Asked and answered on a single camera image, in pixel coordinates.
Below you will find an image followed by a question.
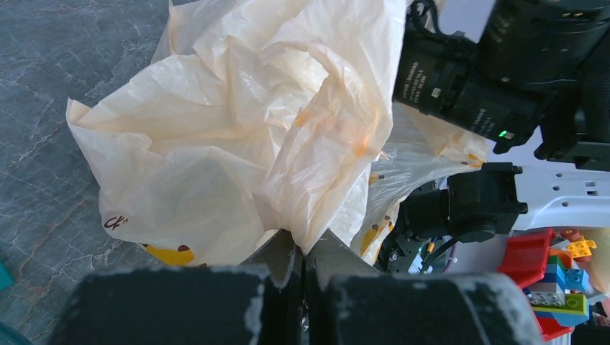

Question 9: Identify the pile of colourful toy bricks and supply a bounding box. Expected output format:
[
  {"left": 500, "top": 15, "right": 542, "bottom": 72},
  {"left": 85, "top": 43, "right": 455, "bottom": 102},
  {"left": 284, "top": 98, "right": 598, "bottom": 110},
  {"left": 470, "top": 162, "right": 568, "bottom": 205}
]
[{"left": 498, "top": 228, "right": 608, "bottom": 341}]

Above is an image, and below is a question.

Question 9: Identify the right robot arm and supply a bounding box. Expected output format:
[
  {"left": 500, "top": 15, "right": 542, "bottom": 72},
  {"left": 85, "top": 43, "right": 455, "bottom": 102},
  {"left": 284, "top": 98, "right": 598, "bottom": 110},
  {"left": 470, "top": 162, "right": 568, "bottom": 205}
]
[{"left": 377, "top": 1, "right": 609, "bottom": 272}]

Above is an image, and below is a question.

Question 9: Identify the teal small block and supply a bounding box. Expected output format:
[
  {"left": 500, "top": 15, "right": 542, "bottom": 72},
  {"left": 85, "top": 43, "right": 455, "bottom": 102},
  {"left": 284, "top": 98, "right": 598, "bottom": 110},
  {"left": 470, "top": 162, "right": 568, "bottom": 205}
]
[{"left": 0, "top": 262, "right": 14, "bottom": 290}]

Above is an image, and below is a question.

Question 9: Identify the translucent cream plastic bag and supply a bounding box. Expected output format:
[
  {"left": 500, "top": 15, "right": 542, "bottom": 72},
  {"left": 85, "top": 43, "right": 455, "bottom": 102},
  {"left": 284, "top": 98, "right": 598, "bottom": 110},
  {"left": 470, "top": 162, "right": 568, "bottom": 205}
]
[{"left": 66, "top": 1, "right": 491, "bottom": 266}]

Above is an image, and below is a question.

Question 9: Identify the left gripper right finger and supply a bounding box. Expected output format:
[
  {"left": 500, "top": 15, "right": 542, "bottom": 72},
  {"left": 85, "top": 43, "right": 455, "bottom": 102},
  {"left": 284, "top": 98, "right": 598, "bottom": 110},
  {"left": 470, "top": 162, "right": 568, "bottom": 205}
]
[{"left": 304, "top": 229, "right": 381, "bottom": 344}]

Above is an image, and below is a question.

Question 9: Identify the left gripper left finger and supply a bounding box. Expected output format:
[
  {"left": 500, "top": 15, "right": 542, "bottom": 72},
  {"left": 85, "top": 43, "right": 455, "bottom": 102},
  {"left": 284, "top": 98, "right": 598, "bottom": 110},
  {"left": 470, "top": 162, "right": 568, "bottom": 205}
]
[{"left": 241, "top": 229, "right": 304, "bottom": 344}]

